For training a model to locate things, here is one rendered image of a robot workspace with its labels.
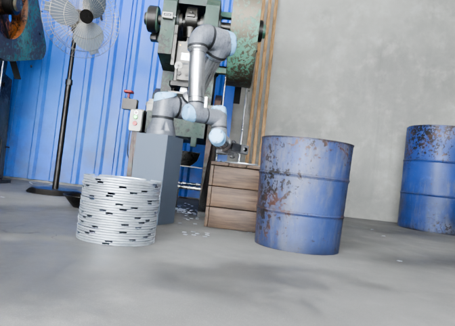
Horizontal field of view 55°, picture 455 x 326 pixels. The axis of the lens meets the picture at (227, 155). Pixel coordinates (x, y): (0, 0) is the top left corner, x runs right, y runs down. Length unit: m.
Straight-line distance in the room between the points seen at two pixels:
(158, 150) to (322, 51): 2.67
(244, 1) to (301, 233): 1.60
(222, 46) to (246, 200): 0.80
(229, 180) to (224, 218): 0.20
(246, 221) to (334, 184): 0.62
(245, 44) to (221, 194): 1.04
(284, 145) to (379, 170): 2.72
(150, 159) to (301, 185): 0.80
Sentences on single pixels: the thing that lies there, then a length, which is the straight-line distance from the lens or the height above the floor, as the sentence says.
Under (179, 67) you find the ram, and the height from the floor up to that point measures 0.98.
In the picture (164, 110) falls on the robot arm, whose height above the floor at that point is 0.58.
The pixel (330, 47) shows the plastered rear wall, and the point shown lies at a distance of 4.55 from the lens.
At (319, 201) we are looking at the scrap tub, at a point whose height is 0.22.
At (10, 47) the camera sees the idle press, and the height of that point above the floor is 1.03.
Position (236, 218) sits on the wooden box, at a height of 0.06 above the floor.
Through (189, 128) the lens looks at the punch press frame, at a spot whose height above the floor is 0.56.
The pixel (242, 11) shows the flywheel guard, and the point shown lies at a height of 1.30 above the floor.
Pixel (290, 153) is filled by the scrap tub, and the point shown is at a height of 0.41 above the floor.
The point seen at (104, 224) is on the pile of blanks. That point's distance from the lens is 1.60.
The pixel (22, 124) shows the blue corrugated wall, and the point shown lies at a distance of 4.69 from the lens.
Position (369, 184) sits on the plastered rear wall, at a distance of 4.49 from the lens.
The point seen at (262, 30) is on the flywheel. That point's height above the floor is 1.32.
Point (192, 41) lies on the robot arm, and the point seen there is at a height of 0.88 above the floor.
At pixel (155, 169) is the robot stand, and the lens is 2.22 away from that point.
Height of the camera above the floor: 0.30
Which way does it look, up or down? 2 degrees up
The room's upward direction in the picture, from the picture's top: 6 degrees clockwise
